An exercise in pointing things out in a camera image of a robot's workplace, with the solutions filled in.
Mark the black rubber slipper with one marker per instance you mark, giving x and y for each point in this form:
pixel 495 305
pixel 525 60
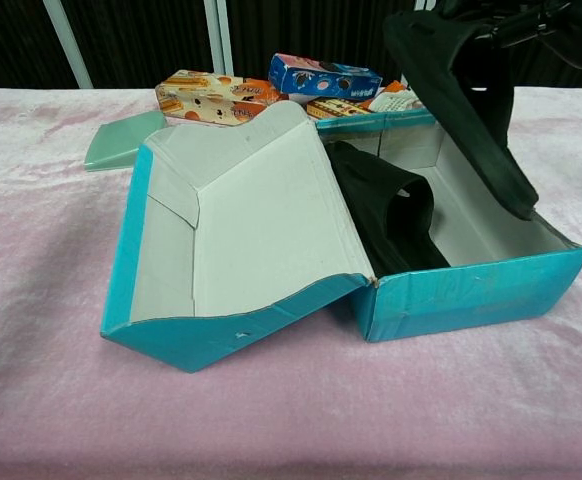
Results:
pixel 461 110
pixel 371 200

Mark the teal cardboard shoe box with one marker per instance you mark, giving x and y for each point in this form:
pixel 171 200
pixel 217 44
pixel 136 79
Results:
pixel 281 210

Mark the yellow red small box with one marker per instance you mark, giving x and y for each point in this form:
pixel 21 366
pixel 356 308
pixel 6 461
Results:
pixel 341 107

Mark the blue cookie box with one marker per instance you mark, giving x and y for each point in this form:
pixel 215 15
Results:
pixel 321 75

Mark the orange biscuit box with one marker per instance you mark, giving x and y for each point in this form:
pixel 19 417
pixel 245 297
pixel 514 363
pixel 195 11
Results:
pixel 211 97

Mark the white orange snack packet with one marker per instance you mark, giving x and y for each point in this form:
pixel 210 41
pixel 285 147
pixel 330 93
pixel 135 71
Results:
pixel 396 100

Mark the black pleated curtain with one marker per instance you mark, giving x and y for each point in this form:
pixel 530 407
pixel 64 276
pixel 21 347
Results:
pixel 146 35

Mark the mint green dustpan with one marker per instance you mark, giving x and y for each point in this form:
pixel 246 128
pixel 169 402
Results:
pixel 116 145

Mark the pink velvet table cloth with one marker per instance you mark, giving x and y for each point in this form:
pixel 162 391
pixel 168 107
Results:
pixel 221 425

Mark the white double frame post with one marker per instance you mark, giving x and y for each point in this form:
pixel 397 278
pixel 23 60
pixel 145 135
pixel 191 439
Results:
pixel 219 35

